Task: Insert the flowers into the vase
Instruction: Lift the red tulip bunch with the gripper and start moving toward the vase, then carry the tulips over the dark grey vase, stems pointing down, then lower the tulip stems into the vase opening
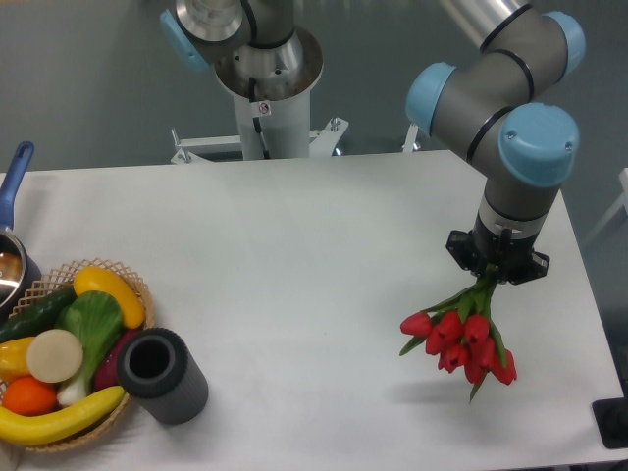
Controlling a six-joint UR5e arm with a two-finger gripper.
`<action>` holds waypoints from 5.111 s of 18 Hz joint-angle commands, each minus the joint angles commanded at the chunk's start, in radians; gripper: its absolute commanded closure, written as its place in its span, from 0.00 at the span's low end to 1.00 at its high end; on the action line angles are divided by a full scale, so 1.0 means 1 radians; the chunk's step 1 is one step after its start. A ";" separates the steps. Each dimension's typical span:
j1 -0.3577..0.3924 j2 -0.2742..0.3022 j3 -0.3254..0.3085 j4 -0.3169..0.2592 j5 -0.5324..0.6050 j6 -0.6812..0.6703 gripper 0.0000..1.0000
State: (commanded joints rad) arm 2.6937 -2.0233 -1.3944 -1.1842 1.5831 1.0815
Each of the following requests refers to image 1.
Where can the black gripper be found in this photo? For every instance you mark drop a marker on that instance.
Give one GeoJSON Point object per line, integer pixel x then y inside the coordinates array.
{"type": "Point", "coordinates": [505, 254]}

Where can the red tulip bouquet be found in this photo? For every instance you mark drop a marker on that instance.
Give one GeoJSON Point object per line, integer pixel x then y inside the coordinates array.
{"type": "Point", "coordinates": [461, 333]}

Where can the dark grey ribbed vase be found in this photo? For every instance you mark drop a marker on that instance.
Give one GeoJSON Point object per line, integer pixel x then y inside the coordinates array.
{"type": "Point", "coordinates": [156, 369]}

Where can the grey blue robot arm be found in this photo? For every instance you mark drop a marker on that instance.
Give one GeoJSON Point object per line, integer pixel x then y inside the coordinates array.
{"type": "Point", "coordinates": [490, 116]}

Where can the white chair leg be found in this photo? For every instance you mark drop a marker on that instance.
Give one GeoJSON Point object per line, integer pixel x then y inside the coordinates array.
{"type": "Point", "coordinates": [617, 206]}

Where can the black device at edge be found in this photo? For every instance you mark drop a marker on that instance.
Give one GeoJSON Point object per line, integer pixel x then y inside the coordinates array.
{"type": "Point", "coordinates": [611, 419]}

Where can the yellow squash upper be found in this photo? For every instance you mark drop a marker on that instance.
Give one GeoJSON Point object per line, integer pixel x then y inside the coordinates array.
{"type": "Point", "coordinates": [94, 278]}

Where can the green bok choy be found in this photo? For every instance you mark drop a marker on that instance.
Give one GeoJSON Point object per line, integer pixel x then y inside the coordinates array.
{"type": "Point", "coordinates": [96, 320]}

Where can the purple sweet potato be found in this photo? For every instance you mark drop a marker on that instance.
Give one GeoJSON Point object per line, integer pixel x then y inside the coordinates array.
{"type": "Point", "coordinates": [106, 375]}

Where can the woven wicker basket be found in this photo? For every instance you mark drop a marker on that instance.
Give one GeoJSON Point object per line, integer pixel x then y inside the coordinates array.
{"type": "Point", "coordinates": [62, 277]}

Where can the beige round disc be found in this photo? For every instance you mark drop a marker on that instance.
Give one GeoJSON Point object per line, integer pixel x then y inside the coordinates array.
{"type": "Point", "coordinates": [54, 356]}

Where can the green cucumber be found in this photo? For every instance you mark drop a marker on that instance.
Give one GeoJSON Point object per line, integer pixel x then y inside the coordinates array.
{"type": "Point", "coordinates": [38, 317]}

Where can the orange fruit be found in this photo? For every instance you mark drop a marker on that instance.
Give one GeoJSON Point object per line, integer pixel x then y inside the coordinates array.
{"type": "Point", "coordinates": [28, 396]}

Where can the yellow pepper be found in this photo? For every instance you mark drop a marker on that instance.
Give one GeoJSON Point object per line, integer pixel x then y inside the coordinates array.
{"type": "Point", "coordinates": [13, 363]}

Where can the yellow banana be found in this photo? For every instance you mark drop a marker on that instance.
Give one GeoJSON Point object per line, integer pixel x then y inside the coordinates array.
{"type": "Point", "coordinates": [46, 429]}

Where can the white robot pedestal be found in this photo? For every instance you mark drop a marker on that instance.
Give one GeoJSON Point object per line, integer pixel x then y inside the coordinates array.
{"type": "Point", "coordinates": [262, 58]}

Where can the white metal base frame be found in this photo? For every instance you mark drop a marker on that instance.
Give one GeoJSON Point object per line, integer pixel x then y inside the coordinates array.
{"type": "Point", "coordinates": [323, 143]}

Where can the blue handled pot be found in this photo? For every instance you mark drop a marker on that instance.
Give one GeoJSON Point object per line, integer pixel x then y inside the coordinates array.
{"type": "Point", "coordinates": [18, 270]}

